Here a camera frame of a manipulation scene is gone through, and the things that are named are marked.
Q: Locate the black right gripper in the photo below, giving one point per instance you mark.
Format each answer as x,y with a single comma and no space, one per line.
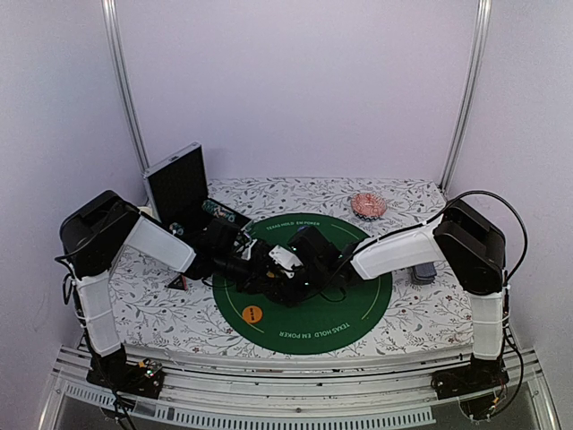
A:
289,294

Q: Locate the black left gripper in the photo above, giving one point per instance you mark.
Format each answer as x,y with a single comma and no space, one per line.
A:
257,274

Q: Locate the orange big blind button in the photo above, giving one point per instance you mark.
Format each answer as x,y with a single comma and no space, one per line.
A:
252,314

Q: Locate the short poker chip stack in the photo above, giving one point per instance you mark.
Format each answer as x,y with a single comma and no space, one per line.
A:
176,229

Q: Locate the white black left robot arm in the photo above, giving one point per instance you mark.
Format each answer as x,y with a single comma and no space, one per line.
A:
96,236

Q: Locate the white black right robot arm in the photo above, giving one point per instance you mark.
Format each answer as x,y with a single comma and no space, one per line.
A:
473,247

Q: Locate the round green poker mat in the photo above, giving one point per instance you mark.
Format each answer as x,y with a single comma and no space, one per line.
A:
339,320

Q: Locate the black triangular all-in marker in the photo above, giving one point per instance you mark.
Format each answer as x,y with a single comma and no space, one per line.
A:
178,283

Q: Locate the red patterned small bowl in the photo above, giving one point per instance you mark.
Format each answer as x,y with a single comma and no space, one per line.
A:
368,206

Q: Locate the green poker chip row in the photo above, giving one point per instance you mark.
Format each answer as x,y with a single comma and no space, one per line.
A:
218,210

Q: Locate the grey playing card deck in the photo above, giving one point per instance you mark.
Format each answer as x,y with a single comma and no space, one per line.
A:
423,274

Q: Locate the aluminium poker chip case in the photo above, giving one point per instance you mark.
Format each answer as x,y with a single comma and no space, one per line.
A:
177,186

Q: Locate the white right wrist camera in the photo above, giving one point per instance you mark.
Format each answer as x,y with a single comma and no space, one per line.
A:
287,262

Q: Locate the aluminium front rail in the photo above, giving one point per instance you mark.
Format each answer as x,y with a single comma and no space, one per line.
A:
382,392

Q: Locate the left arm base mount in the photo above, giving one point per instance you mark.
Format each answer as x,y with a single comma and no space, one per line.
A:
144,379

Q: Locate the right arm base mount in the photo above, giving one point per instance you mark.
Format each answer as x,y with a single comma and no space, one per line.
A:
479,375

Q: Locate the left aluminium frame post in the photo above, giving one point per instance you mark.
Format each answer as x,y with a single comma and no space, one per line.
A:
111,23

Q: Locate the aluminium frame post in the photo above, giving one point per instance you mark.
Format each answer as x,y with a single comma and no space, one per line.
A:
111,23
478,47

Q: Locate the right aluminium frame post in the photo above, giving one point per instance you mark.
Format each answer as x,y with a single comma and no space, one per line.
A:
478,47

